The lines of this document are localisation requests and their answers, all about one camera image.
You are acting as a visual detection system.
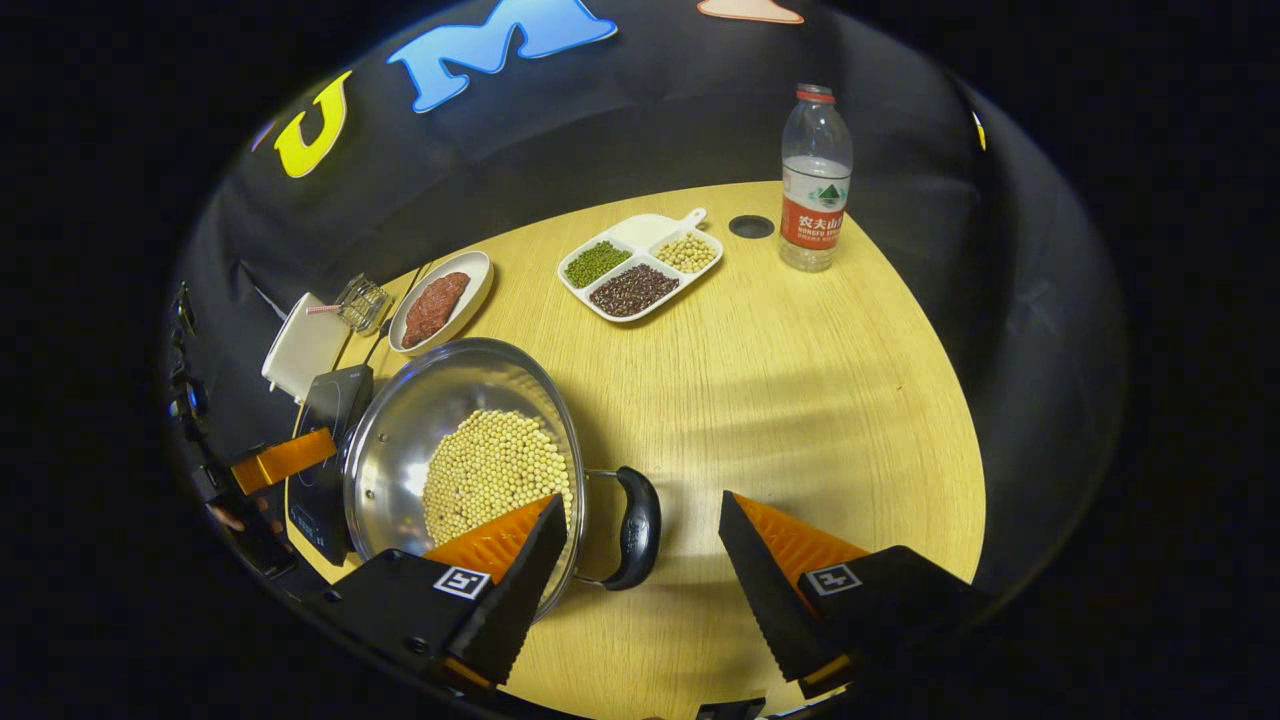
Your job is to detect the black power cable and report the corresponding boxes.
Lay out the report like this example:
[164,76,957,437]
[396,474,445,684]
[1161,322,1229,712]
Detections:
[365,262,436,361]

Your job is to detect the heap of green mung beans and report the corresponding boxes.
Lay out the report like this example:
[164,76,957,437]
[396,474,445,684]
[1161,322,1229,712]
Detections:
[564,240,633,289]

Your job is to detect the red meat slice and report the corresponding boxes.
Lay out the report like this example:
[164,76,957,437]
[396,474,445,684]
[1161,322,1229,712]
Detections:
[402,272,471,349]

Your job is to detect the wire mesh basket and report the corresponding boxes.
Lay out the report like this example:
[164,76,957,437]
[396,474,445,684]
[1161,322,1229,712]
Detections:
[335,273,391,334]

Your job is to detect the round white plate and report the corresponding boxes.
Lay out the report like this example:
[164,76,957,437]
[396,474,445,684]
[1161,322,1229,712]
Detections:
[388,250,495,357]

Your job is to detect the small heap of soybeans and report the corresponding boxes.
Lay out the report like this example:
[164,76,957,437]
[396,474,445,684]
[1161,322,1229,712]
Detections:
[655,232,718,274]

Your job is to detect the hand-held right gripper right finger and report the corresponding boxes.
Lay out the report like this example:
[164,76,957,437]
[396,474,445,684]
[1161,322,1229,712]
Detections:
[718,490,991,701]

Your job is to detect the large heap of soybeans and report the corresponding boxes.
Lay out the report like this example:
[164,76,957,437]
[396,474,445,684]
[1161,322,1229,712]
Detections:
[422,408,576,561]

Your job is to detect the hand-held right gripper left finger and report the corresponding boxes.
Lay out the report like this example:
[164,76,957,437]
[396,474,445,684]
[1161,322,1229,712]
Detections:
[305,493,569,696]

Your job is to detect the white toaster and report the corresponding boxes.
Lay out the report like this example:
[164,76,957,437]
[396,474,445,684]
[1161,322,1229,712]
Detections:
[261,292,351,404]

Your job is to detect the heap of dark red beans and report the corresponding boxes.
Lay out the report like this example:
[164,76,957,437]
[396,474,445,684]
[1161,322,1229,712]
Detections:
[589,264,680,318]

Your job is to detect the white divided dish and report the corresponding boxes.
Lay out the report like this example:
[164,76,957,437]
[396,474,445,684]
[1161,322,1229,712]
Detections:
[557,207,725,324]

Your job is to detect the black induction cooktop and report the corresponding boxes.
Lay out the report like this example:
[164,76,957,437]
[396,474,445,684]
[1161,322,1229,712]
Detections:
[285,364,376,566]

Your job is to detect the clear water bottle red label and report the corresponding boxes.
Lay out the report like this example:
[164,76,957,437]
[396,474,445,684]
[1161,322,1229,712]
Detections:
[778,84,854,273]

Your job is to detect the steel pot with black handle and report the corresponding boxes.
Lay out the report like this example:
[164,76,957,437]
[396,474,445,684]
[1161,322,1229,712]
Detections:
[342,337,663,626]

